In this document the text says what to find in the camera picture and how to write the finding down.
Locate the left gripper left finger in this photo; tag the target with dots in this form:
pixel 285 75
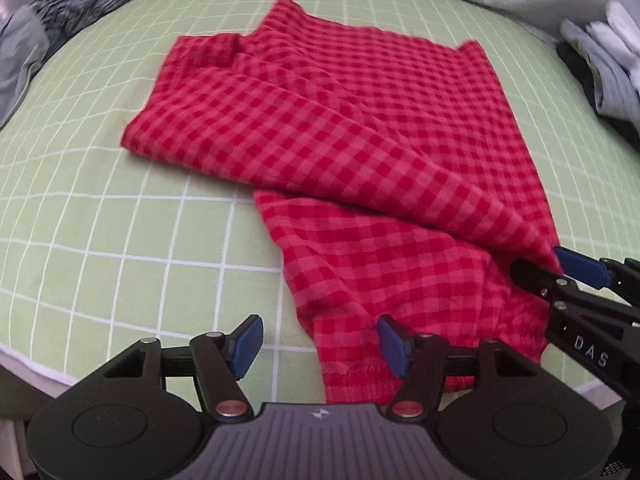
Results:
pixel 220 362

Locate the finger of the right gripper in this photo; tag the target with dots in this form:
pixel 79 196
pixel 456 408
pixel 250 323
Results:
pixel 544 284
pixel 622 278

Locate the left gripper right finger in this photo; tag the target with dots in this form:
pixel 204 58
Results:
pixel 419 362

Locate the red checkered garment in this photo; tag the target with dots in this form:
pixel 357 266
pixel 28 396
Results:
pixel 390 171

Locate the grey folded garment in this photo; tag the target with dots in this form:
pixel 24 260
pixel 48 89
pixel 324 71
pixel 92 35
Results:
pixel 613 94

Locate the white folded garment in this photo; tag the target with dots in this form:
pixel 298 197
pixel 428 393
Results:
pixel 619 35

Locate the grey plaid shirt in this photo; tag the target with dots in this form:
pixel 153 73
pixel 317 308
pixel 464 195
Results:
pixel 63 19

